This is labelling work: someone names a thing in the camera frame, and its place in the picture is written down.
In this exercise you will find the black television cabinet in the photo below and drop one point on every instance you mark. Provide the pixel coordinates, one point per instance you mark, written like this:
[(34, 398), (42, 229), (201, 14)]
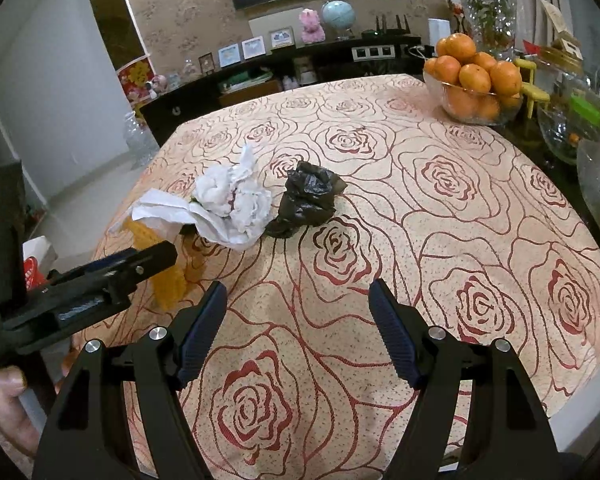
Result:
[(190, 105)]

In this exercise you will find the red festive wall poster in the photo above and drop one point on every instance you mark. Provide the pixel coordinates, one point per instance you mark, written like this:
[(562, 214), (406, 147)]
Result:
[(136, 77)]

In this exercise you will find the green package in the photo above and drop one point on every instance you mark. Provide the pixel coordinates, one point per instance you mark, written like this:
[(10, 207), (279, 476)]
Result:
[(245, 80)]

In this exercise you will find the white robot figurine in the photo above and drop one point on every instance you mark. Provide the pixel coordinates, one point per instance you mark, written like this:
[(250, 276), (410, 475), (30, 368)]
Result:
[(162, 82)]

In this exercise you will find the rose pattern table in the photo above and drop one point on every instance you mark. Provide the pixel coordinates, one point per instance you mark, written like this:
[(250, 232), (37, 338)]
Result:
[(380, 185)]

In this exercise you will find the white tissue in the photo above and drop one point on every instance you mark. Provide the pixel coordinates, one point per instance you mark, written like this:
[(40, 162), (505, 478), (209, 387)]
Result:
[(235, 200)]

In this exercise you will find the large clear water bottle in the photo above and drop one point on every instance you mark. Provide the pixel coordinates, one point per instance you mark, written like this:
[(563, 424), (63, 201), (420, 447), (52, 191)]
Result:
[(141, 142)]

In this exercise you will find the white picture frame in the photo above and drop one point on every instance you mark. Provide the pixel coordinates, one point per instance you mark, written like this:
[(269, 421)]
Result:
[(282, 37), (229, 55), (253, 47)]

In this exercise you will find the glass snow globe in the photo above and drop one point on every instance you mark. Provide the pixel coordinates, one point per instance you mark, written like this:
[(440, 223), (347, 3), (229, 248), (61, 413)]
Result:
[(190, 68)]

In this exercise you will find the white paper napkin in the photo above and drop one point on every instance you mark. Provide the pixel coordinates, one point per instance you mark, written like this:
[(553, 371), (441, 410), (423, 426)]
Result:
[(162, 207)]

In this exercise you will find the blue desk globe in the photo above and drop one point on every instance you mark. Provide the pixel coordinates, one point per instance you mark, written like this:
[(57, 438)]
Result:
[(337, 16)]

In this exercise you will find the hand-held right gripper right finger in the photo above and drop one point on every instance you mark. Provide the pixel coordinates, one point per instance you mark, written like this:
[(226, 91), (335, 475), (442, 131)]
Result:
[(392, 335)]

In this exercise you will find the glass vase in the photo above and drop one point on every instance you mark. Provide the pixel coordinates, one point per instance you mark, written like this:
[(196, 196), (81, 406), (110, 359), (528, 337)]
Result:
[(492, 15)]

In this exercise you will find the cream storage jar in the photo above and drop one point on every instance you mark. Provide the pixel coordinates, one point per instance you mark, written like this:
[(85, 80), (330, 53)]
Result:
[(305, 71)]

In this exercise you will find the yellow mesh net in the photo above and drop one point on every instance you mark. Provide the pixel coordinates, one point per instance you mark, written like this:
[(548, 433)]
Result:
[(172, 287)]

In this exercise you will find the red mesh plastic basket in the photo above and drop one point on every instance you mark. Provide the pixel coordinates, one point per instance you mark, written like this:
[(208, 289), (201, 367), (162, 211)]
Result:
[(35, 272)]

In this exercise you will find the glass fruit bowl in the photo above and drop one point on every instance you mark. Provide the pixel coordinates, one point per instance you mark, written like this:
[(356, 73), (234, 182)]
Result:
[(480, 112)]

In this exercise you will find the white upright box device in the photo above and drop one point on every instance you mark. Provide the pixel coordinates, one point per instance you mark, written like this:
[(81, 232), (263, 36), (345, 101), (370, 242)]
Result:
[(439, 35)]

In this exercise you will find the small brown photo frame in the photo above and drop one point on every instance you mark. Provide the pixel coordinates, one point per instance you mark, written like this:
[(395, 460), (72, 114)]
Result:
[(206, 63)]

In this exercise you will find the white power strip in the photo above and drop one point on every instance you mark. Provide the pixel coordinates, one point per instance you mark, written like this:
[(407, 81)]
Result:
[(372, 52)]

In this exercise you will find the yellow toy chair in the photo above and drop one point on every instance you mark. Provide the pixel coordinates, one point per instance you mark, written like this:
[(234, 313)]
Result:
[(530, 90)]

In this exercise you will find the bowl of oranges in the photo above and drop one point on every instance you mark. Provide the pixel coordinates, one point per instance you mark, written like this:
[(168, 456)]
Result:
[(472, 67)]

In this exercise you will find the person's left hand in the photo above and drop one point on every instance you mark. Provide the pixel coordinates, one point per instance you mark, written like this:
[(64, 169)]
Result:
[(5, 410)]

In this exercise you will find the pink plush toy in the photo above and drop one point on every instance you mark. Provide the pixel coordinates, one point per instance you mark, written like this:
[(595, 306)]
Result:
[(312, 26)]

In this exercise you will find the red white figurine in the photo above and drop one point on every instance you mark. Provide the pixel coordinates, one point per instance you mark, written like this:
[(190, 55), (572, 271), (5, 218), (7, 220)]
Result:
[(456, 10)]

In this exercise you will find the glass jar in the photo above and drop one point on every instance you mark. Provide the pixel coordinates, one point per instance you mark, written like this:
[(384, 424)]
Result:
[(570, 110)]

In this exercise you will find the white rectangular panel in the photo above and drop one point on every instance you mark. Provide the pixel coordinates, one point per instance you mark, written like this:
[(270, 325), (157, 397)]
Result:
[(270, 22)]

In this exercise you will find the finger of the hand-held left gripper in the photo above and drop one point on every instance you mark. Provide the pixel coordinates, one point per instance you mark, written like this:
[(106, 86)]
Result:
[(150, 257)]

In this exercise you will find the black plastic bag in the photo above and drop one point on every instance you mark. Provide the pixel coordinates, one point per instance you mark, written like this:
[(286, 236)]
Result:
[(307, 195)]

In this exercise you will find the wooden drawer box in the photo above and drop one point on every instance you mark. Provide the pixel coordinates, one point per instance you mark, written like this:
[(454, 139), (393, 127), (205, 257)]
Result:
[(250, 94)]

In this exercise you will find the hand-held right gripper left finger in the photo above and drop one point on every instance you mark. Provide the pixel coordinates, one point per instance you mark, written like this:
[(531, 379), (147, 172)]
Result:
[(202, 335)]

